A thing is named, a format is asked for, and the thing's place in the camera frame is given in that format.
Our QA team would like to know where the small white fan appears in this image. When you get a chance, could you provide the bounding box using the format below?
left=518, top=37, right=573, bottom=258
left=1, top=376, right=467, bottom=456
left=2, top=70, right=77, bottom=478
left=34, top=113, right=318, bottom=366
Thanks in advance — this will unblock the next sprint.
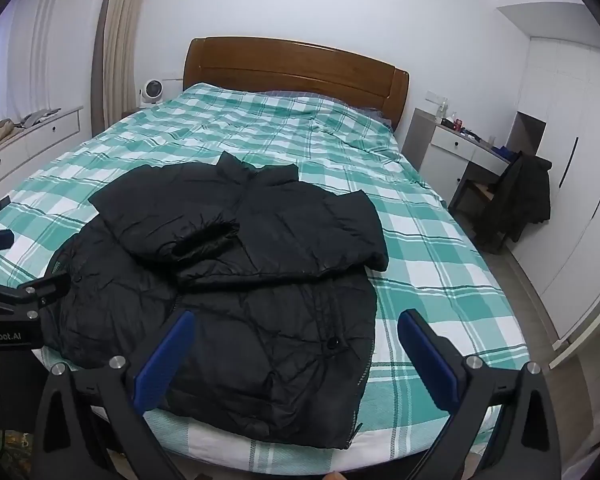
left=139, top=79, right=167, bottom=107

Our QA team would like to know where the wooden chair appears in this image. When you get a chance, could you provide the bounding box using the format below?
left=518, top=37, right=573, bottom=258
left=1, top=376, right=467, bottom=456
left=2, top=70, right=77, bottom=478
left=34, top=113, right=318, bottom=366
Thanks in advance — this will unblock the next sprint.
left=460, top=175, right=506, bottom=253

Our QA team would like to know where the black puffer jacket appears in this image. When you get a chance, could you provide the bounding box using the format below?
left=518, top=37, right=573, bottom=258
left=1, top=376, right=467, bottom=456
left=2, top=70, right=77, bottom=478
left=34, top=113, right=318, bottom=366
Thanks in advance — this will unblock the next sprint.
left=42, top=151, right=391, bottom=452

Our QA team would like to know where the white wardrobe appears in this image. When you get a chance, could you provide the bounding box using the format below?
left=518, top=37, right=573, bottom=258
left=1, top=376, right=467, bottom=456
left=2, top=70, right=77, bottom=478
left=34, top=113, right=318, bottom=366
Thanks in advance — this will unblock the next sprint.
left=497, top=35, right=600, bottom=348

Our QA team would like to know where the wooden headboard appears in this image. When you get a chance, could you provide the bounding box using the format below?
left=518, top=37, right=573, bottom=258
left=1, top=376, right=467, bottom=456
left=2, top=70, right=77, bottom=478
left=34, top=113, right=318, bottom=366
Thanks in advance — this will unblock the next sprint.
left=182, top=36, right=411, bottom=133

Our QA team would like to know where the dark jacket on chair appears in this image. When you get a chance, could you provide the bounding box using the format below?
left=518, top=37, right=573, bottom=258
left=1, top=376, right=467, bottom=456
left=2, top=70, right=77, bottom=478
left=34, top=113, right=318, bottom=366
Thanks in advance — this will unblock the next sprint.
left=485, top=151, right=552, bottom=253

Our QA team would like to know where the white drawer cabinet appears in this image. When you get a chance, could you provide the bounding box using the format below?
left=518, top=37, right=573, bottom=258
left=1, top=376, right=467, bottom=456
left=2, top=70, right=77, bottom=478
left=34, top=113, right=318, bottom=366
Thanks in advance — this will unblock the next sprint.
left=0, top=105, right=84, bottom=196

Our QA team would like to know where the grey cloth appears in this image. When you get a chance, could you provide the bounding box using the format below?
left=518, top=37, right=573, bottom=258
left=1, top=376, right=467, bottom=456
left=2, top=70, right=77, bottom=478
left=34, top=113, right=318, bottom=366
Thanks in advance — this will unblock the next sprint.
left=20, top=108, right=62, bottom=127

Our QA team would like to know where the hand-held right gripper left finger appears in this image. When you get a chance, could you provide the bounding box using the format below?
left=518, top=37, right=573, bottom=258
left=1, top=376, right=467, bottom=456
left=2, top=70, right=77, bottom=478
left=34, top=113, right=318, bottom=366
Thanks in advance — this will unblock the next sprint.
left=32, top=310, right=196, bottom=480

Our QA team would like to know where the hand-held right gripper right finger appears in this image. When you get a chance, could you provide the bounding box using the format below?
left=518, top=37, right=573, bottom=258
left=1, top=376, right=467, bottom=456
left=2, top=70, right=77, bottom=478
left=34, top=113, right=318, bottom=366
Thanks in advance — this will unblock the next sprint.
left=397, top=308, right=568, bottom=480

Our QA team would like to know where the bed with green plaid blanket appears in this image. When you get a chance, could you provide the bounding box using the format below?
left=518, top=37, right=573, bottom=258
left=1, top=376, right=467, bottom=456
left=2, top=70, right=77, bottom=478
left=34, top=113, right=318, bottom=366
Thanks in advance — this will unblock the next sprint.
left=0, top=82, right=528, bottom=476

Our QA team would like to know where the beige curtain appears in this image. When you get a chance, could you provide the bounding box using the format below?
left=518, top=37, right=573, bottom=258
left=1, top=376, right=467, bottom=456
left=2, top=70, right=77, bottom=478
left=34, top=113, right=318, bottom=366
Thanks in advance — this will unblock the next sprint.
left=92, top=0, right=153, bottom=136

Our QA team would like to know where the white desk with drawer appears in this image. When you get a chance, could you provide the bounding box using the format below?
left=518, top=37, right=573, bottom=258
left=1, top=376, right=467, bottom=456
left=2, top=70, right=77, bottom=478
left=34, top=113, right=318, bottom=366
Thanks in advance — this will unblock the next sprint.
left=409, top=107, right=511, bottom=211

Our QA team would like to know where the white sheer curtain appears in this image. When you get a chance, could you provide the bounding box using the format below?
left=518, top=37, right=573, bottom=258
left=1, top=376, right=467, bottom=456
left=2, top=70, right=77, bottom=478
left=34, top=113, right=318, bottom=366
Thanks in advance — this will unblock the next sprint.
left=0, top=0, right=78, bottom=131

